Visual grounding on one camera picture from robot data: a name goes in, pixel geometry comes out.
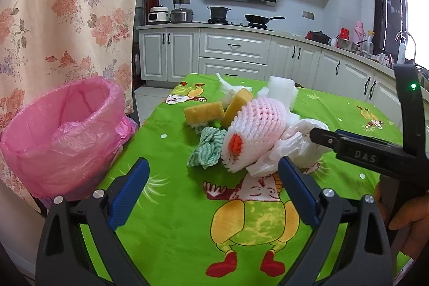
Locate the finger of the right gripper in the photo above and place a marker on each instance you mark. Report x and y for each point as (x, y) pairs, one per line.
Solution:
(355, 135)
(327, 139)

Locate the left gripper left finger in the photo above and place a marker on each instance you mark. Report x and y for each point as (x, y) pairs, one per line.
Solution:
(63, 257)

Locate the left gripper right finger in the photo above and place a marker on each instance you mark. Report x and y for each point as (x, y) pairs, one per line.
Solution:
(364, 257)

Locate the white plastic bag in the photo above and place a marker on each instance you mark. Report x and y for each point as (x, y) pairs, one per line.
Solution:
(295, 144)

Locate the white foam block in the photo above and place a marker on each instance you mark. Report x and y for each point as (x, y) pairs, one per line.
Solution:
(281, 89)

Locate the pink foam fruit net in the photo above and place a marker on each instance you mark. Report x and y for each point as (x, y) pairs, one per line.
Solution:
(253, 132)

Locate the yellow sponge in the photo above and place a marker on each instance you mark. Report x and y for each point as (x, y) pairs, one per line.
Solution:
(204, 114)
(241, 98)

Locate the white tissue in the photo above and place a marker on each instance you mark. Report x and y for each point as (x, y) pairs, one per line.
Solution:
(229, 91)

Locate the green white rag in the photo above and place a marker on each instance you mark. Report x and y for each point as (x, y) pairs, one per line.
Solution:
(208, 151)

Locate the chrome kitchen faucet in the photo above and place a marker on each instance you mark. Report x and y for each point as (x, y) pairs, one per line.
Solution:
(402, 37)

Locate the pink lined trash bin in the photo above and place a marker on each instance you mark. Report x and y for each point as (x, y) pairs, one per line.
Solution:
(63, 142)

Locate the person's right hand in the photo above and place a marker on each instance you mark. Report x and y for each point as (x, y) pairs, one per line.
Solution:
(414, 215)

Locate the steel mixing bowl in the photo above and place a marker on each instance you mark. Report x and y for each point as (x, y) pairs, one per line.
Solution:
(347, 45)

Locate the pink thermos bottle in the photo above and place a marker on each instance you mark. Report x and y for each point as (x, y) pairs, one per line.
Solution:
(359, 34)

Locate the black red electric pot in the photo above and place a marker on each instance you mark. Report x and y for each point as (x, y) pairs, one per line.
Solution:
(318, 36)

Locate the green cartoon tablecloth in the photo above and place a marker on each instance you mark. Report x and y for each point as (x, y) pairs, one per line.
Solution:
(168, 232)

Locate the dark framed window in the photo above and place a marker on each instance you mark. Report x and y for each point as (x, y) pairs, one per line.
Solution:
(392, 16)

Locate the black frying pan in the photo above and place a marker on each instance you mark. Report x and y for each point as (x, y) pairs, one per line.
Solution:
(256, 21)

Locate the black stock pot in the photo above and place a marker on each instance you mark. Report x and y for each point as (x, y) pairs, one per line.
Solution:
(218, 14)

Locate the white lower cabinets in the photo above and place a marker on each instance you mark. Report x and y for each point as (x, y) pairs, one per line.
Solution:
(170, 52)

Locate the silver pressure cooker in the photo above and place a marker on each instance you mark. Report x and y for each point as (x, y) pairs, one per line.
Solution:
(181, 15)

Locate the white rice cooker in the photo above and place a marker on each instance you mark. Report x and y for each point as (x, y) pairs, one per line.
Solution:
(158, 14)

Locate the floral curtain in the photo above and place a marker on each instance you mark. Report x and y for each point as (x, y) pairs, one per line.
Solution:
(48, 43)

